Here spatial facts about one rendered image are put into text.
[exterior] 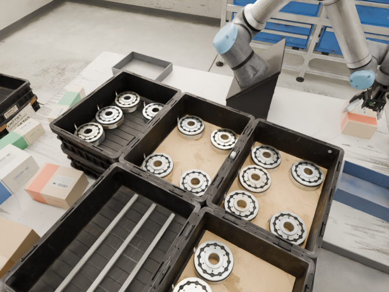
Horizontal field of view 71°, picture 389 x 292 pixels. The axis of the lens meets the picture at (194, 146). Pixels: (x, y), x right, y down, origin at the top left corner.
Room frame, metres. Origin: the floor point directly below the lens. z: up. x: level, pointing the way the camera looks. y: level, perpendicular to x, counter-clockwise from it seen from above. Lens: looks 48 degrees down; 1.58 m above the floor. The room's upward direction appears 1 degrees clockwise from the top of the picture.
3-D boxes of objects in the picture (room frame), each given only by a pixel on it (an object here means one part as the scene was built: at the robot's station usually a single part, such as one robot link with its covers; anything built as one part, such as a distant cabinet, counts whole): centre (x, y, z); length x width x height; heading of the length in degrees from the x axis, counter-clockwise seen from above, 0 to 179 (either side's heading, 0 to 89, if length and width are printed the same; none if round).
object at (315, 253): (0.48, -0.25, 0.92); 0.40 x 0.30 x 0.02; 152
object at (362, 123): (0.94, -0.74, 0.74); 0.16 x 0.12 x 0.07; 163
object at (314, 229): (0.48, -0.25, 0.87); 0.40 x 0.30 x 0.11; 152
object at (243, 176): (0.51, -0.20, 0.86); 0.10 x 0.10 x 0.01
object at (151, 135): (0.62, 0.01, 0.87); 0.40 x 0.30 x 0.11; 152
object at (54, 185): (0.54, 0.49, 0.74); 0.16 x 0.12 x 0.07; 76
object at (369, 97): (0.91, -0.73, 0.90); 0.09 x 0.08 x 0.12; 162
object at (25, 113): (1.21, 1.05, 0.41); 0.31 x 0.02 x 0.16; 162
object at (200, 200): (0.62, 0.01, 0.92); 0.40 x 0.30 x 0.02; 152
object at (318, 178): (0.54, -0.37, 0.86); 0.10 x 0.10 x 0.01
